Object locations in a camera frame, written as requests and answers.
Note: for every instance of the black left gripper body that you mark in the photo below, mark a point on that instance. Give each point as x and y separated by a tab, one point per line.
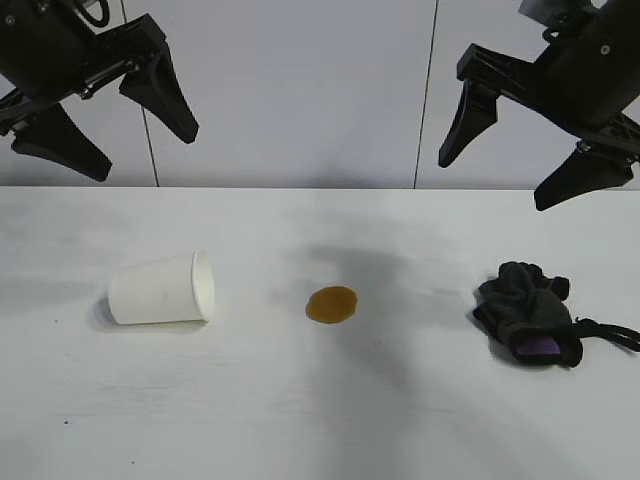
45	45

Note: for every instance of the white paper cup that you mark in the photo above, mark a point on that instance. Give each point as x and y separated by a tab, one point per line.
155	290

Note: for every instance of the brown liquid spill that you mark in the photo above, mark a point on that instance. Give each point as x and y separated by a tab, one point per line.
332	305

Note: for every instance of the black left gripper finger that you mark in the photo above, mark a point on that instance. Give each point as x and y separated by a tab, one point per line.
167	100
65	145

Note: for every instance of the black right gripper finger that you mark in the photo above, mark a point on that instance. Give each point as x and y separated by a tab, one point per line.
580	180
470	120

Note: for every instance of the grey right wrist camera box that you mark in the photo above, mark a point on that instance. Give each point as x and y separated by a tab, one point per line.
550	7

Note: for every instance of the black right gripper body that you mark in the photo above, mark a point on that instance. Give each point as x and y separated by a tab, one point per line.
585	70

